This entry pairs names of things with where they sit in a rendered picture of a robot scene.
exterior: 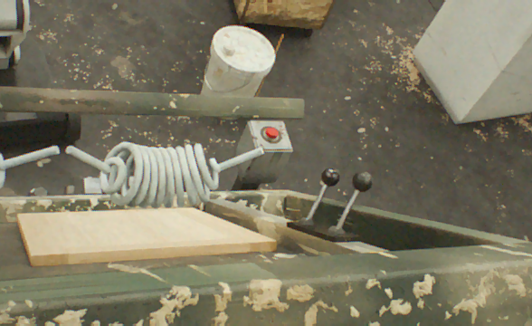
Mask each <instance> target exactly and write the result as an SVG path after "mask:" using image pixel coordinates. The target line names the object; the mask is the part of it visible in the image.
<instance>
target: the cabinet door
mask: <svg viewBox="0 0 532 326"><path fill-rule="evenodd" d="M16 221H18V225H19V228H20V231H21V234H22V237H23V240H24V245H25V249H26V252H27V254H28V257H29V260H30V263H31V266H32V267H33V266H48V265H64V264H92V263H107V262H123V261H136V260H152V258H167V257H181V256H197V255H211V254H239V253H255V252H269V251H277V250H278V242H277V241H275V240H271V239H270V238H267V237H265V235H261V234H258V233H256V232H253V231H252V230H249V229H247V228H244V227H241V226H238V225H235V224H233V223H230V222H227V221H225V220H222V219H221V218H218V217H216V216H211V215H208V214H206V213H204V212H202V211H199V210H197V209H194V208H174V209H146V210H118V211H89V212H60V213H31V214H18V215H16Z"/></svg>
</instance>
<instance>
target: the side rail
mask: <svg viewBox="0 0 532 326"><path fill-rule="evenodd" d="M286 197H287V202H286V219H288V220H291V221H294V222H295V221H299V220H300V219H301V218H302V217H306V218H307V217H308V215H309V212H310V210H311V208H312V206H313V204H314V202H315V200H316V199H317V196H312V195H308V194H287V195H286ZM347 204H348V202H343V201H338V200H334V199H329V198H324V197H322V199H321V201H320V203H319V205H318V209H317V210H316V212H315V214H314V216H313V217H312V219H311V220H312V221H313V223H317V224H320V225H325V226H328V227H331V226H337V224H338V222H339V220H340V218H341V216H342V215H343V213H344V211H345V209H346V207H347ZM342 228H343V229H344V231H345V232H349V233H351V234H354V235H357V236H358V242H360V243H364V244H367V245H372V246H375V247H378V248H381V249H384V250H387V251H403V250H416V249H430V248H443V247H457V246H471V245H497V244H512V243H525V242H529V241H525V240H521V239H516V238H511V237H506V236H503V235H494V234H490V233H485V232H480V231H475V230H471V229H467V227H462V226H457V225H449V224H444V223H441V222H435V221H431V220H427V219H422V218H418V217H412V216H405V215H400V214H396V213H392V212H386V211H382V210H378V209H373V208H369V207H365V206H360V205H356V204H353V207H352V209H351V211H350V213H349V215H348V217H347V220H346V222H345V223H344V224H343V226H342Z"/></svg>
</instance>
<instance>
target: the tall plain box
mask: <svg viewBox="0 0 532 326"><path fill-rule="evenodd" d="M413 53H414V55H415V56H416V59H415V60H414V63H415V65H416V66H417V68H418V70H419V71H420V73H421V74H422V76H423V78H424V79H425V80H426V81H427V83H428V84H429V86H430V87H431V89H432V91H433V92H434V94H435V95H436V97H438V99H439V100H440V102H441V103H442V105H443V107H444V108H445V109H446V110H447V112H448V113H449V115H450V116H451V118H452V120H453V121H454V122H455V125H456V124H462V123H463V122H470V121H475V120H488V119H495V118H501V117H507V116H514V115H521V114H527V113H532V0H445V2H444V3H443V6H442V8H441V9H440V11H439V12H438V14H437V15H436V16H435V18H434V19H433V21H432V23H431V25H430V27H428V28H427V30H426V31H425V33H424V34H423V37H422V38H421V40H420V41H419V43H418V44H417V46H416V47H415V49H414V50H413Z"/></svg>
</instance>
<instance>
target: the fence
mask: <svg viewBox="0 0 532 326"><path fill-rule="evenodd" d="M205 212H206V214H208V215H211V216H216V217H218V218H221V219H222V220H225V221H227V222H230V223H233V224H235V225H238V226H241V227H244V228H247V229H249V230H252V231H253V232H256V233H258V234H261V235H265V237H267V238H270V239H271V240H275V241H277V242H278V244H279V245H283V246H286V247H288V248H290V249H292V250H295V251H297V252H300V253H302V254H306V255H309V256H321V255H335V254H361V253H371V252H388V251H387V250H384V249H381V248H378V247H375V246H372V245H369V244H364V243H360V242H349V243H331V242H329V241H326V240H324V239H321V238H318V237H316V236H315V235H311V234H308V233H304V232H301V231H299V230H296V229H293V228H290V227H287V222H294V221H291V220H288V219H285V218H282V217H279V216H273V215H270V214H267V213H264V212H261V211H258V210H255V209H252V208H249V207H246V206H243V205H240V204H237V203H234V202H231V201H228V200H225V199H208V201H207V202H206V203H205Z"/></svg>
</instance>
